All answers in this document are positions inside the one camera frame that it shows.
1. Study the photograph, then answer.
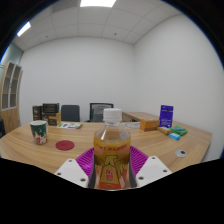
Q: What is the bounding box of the large square ceiling light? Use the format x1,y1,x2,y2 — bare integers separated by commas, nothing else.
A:
79,0,117,8

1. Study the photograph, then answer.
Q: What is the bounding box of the colourful leaflet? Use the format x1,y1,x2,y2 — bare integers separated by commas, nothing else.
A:
56,122,83,130

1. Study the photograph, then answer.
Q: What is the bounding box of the white paper sheet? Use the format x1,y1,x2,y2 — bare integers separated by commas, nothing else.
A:
121,121,141,130

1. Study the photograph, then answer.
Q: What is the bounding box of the large dark brown box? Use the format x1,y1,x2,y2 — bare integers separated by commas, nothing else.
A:
41,102,62,127

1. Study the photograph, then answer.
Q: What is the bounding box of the small wooden box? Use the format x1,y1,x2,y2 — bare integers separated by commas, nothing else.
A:
139,119,161,132

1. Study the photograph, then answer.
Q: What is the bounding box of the flat round red coaster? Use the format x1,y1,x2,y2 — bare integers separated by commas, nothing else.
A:
55,139,75,151

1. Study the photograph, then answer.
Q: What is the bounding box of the green and red mug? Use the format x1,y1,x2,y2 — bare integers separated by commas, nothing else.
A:
29,119,49,145

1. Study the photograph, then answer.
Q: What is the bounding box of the purple standing box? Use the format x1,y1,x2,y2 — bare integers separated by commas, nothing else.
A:
159,104,175,129

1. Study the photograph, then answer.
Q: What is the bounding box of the grey ceiling air vent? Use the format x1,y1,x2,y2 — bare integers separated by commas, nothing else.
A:
51,0,81,14

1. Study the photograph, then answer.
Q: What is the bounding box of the wooden side desk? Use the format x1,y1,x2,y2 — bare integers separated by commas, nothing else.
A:
122,111,160,123

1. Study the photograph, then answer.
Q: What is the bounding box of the yellow drink bottle white cap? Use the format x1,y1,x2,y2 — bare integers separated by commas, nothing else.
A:
92,107,132,191

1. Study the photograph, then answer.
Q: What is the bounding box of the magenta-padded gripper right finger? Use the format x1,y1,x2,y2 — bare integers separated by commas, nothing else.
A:
129,145,173,189

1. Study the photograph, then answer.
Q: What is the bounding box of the round grey cable grommet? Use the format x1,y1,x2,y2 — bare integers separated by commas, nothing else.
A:
174,149,188,158

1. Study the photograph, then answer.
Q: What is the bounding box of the small ceiling light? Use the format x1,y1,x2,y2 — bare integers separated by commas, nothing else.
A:
16,21,32,38

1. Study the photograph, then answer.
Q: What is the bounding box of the wooden shelf unit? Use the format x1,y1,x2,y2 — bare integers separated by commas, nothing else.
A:
0,60,24,134

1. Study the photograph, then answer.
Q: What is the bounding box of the small dark brown box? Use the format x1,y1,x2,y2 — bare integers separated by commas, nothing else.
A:
32,105,43,121

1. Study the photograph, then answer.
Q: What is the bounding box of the black mesh office chair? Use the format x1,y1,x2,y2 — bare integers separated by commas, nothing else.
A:
88,102,115,123

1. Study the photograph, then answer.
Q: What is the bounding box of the green pack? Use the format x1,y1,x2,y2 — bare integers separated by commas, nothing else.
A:
169,125,189,137

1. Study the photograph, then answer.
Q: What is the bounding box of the small tan box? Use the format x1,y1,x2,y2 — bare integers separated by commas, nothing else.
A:
156,126,173,135

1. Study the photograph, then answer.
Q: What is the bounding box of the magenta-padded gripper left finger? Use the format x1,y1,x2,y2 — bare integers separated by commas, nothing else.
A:
54,147,97,189

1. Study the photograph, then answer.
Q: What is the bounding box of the black sofa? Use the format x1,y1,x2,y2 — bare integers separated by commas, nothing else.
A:
0,118,6,138

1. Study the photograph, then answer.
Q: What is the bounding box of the dark grey office chair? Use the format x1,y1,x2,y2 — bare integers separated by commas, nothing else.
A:
60,104,81,123

